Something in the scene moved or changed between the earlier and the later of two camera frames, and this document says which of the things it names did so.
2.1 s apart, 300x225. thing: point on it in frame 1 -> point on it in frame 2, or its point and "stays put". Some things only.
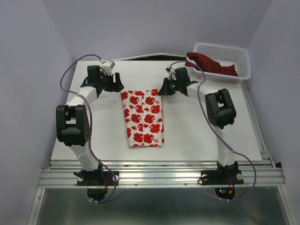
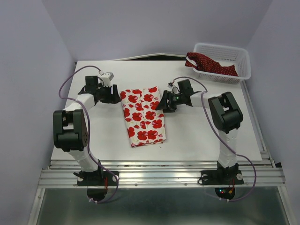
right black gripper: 164,90 -> 163,105
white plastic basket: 227,55 stays put
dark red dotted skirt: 205,65 stays put
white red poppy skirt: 144,118 stays put
